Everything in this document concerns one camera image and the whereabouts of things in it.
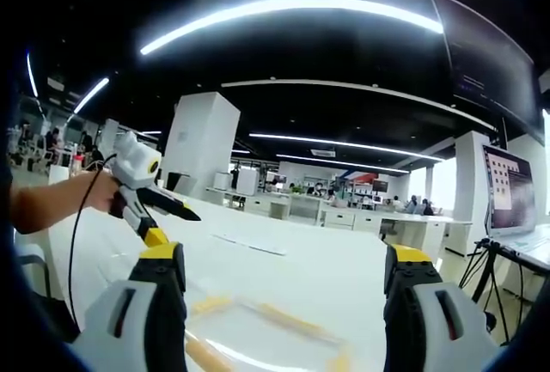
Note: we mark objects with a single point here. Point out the red capped bottle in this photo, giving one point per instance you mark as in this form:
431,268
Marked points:
78,161

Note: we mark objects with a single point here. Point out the large dark monitor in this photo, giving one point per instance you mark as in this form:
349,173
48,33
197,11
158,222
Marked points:
485,62

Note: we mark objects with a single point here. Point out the tall white appliance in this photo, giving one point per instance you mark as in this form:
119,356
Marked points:
248,181

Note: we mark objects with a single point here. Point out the small white appliance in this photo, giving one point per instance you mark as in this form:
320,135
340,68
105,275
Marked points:
222,181

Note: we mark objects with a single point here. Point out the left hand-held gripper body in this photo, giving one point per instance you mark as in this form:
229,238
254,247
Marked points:
133,161

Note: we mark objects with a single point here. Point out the black tripod stand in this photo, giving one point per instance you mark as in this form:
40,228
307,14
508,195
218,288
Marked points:
481,256

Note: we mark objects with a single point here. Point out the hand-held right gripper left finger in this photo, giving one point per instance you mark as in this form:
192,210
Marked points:
129,325

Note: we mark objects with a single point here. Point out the small green plant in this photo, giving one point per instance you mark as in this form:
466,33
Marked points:
296,190

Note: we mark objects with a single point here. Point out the ceiling light strip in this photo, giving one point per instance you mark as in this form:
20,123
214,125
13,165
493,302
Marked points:
344,144
344,162
91,95

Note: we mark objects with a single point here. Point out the row of white cabinets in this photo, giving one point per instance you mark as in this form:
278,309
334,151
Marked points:
339,219

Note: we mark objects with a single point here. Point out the clear storage box yellow latches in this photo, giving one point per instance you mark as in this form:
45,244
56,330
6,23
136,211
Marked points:
292,320

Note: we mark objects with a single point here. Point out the grey office chair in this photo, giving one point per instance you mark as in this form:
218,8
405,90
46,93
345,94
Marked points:
30,269

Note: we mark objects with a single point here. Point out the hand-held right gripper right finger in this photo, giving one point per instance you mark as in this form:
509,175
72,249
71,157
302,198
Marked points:
429,325

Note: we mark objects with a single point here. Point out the open silver laptop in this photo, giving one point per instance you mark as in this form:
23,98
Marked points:
511,191

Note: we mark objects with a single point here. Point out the long curved ceiling light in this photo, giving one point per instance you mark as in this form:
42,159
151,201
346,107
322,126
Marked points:
279,4

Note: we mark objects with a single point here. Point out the person's left hand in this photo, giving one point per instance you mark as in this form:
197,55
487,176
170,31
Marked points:
101,193

